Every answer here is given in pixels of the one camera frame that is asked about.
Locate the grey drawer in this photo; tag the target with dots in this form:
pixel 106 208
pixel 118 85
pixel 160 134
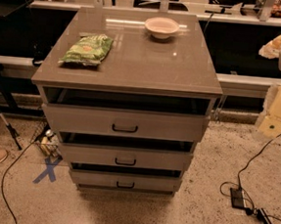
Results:
pixel 125 181
pixel 125 157
pixel 84 120

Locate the black power adapter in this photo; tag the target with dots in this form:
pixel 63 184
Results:
pixel 237 199

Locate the blue tape cross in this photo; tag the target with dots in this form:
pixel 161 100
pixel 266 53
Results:
pixel 48 171

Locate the white bowl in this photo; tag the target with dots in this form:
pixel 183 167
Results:
pixel 161 28

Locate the green chip bag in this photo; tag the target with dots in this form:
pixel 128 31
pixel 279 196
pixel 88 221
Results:
pixel 89 50

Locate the wire basket with bottles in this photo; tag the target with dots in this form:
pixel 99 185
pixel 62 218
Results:
pixel 46 140

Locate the grey drawer cabinet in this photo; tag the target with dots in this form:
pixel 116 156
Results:
pixel 139 74

